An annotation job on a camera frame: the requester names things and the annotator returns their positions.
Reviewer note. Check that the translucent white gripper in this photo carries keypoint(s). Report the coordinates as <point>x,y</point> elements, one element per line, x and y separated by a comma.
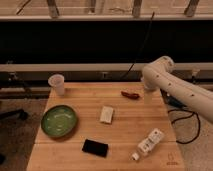
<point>147,96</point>

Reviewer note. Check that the red chili pepper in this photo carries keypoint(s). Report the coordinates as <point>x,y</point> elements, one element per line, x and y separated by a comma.
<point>130,95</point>

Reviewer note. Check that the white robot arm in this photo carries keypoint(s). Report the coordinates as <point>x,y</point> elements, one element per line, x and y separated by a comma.
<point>157,74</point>

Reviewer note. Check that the white sponge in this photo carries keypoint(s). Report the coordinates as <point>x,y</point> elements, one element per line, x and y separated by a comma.
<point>106,114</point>

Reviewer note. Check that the black rectangular sponge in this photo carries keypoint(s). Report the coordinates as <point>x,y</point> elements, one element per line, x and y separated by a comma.
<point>96,148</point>

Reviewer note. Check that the white plastic bottle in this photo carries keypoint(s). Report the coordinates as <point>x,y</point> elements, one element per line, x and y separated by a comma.
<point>148,144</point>

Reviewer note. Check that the translucent plastic cup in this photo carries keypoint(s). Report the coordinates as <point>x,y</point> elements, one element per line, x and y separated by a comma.
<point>56,81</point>

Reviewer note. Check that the green bowl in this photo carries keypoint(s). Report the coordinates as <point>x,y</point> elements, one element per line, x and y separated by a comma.
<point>58,121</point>

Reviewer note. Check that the black office chair base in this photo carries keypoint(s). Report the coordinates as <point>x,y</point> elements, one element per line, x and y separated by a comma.
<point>20,113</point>

